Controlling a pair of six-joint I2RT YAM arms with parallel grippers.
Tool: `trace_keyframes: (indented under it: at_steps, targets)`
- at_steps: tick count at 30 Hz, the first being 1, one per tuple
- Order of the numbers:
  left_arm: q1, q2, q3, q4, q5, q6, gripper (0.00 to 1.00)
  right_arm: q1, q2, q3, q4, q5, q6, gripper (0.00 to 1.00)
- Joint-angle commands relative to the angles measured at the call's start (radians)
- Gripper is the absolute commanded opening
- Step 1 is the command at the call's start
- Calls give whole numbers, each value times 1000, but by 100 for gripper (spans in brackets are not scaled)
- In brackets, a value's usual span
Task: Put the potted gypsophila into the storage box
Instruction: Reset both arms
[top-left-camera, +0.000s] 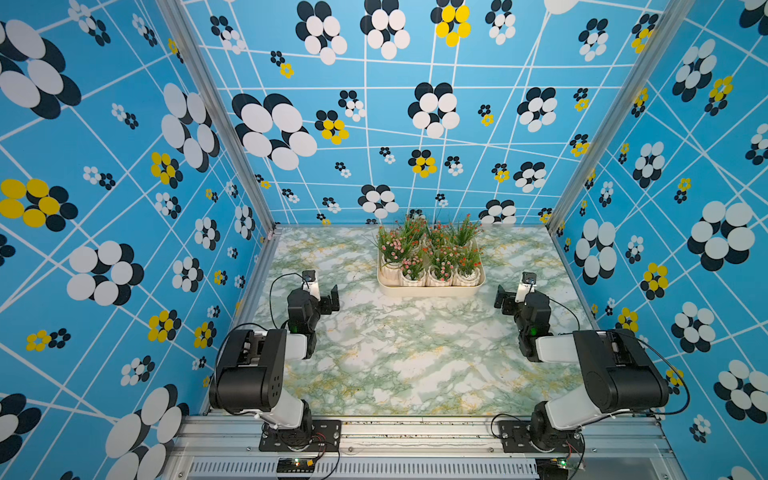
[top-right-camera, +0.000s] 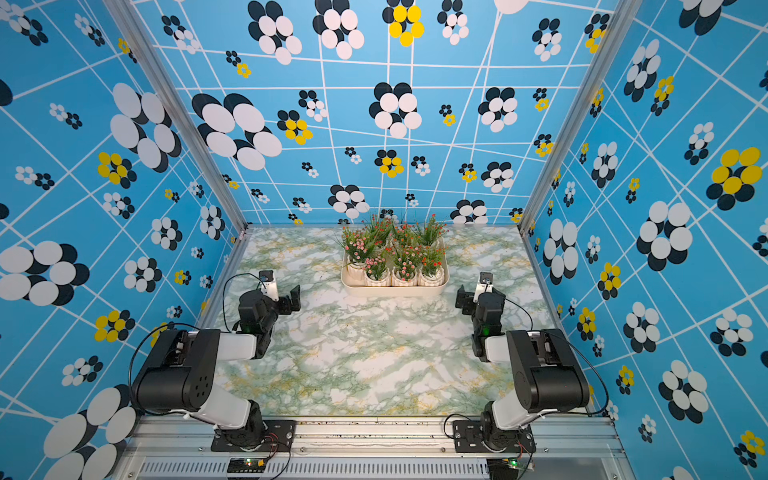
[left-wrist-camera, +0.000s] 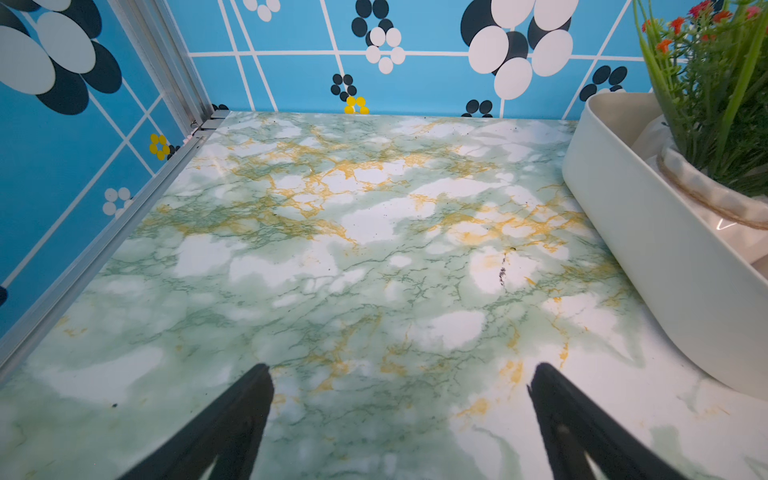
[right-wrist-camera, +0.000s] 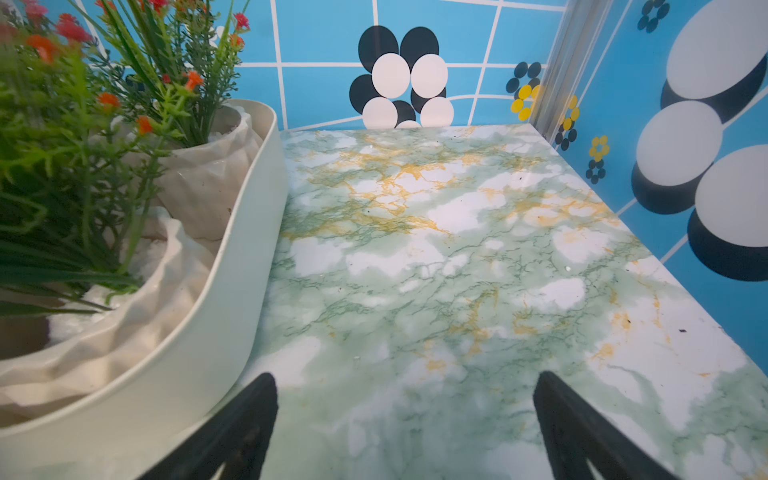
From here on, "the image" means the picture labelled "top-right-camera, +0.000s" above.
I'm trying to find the red flower pot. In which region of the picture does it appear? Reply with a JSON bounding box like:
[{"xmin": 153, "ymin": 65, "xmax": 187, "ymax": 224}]
[
  {"xmin": 365, "ymin": 215, "xmax": 394, "ymax": 247},
  {"xmin": 418, "ymin": 246, "xmax": 446, "ymax": 287}
]

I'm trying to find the orange flower pot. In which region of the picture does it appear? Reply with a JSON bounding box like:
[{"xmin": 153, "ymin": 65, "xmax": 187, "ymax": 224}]
[{"xmin": 416, "ymin": 214, "xmax": 445, "ymax": 247}]

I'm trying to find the small pink flower pot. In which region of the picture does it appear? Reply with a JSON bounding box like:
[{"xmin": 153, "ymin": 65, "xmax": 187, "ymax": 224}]
[{"xmin": 392, "ymin": 223, "xmax": 419, "ymax": 247}]

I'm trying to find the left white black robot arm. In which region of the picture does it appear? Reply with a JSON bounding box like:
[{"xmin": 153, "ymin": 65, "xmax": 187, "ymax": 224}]
[{"xmin": 131, "ymin": 286, "xmax": 301, "ymax": 451}]

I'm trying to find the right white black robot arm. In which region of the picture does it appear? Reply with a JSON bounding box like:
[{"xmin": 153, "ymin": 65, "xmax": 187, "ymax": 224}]
[{"xmin": 456, "ymin": 285, "xmax": 590, "ymax": 453}]

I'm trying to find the cream plastic storage box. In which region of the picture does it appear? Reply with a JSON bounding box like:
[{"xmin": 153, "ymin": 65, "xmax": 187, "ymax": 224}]
[{"xmin": 340, "ymin": 239, "xmax": 450, "ymax": 298}]

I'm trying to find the left green circuit board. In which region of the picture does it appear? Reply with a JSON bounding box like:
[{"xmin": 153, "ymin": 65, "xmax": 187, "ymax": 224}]
[{"xmin": 227, "ymin": 458, "xmax": 267, "ymax": 475}]

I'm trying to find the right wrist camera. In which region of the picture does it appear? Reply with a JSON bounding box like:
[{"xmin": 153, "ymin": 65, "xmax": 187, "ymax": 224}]
[{"xmin": 473, "ymin": 272, "xmax": 493, "ymax": 303}]

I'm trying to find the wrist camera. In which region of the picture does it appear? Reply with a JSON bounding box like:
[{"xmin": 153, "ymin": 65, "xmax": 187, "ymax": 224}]
[
  {"xmin": 473, "ymin": 272, "xmax": 493, "ymax": 303},
  {"xmin": 258, "ymin": 270, "xmax": 279, "ymax": 301}
]

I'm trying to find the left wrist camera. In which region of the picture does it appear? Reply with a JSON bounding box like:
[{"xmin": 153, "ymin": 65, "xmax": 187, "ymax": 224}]
[{"xmin": 258, "ymin": 270, "xmax": 279, "ymax": 301}]

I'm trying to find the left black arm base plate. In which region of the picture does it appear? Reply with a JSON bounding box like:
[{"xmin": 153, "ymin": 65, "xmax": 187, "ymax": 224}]
[{"xmin": 210, "ymin": 419, "xmax": 298, "ymax": 453}]

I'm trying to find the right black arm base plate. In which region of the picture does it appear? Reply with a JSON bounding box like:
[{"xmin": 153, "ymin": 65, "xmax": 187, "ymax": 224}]
[{"xmin": 448, "ymin": 419, "xmax": 537, "ymax": 455}]

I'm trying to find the aluminium front rail frame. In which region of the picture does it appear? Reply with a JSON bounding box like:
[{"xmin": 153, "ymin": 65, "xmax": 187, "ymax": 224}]
[{"xmin": 113, "ymin": 416, "xmax": 637, "ymax": 479}]

